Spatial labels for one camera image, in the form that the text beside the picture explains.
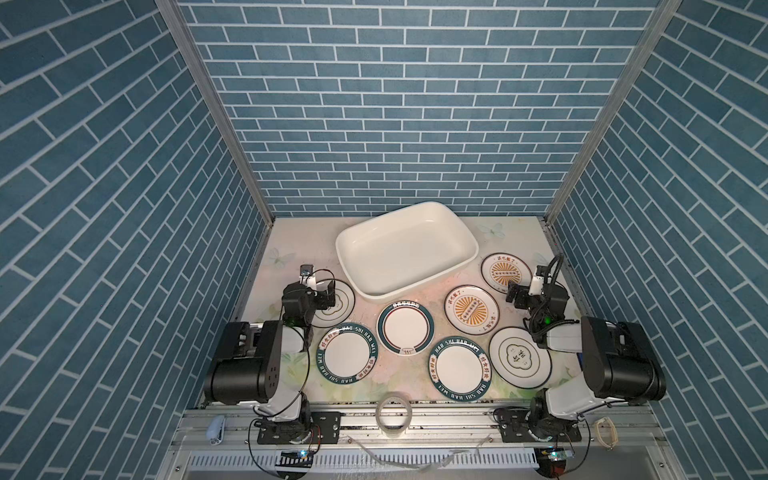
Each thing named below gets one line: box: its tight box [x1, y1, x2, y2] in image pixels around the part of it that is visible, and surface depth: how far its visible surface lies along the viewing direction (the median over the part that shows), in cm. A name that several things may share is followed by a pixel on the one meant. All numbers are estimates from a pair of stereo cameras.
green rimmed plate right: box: [428, 336, 493, 402], surface depth 84 cm
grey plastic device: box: [206, 415, 226, 446], surface depth 73 cm
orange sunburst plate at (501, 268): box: [481, 252, 532, 293], surface depth 107 cm
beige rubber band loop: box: [595, 417, 619, 451], surface depth 74 cm
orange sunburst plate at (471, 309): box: [444, 284, 500, 335], surface depth 97 cm
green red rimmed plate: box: [376, 299, 435, 356], surface depth 93 cm
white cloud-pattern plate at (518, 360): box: [488, 326, 553, 390], surface depth 86 cm
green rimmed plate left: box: [316, 322, 379, 385], surface depth 88 cm
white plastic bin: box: [335, 201, 480, 302], surface depth 112 cm
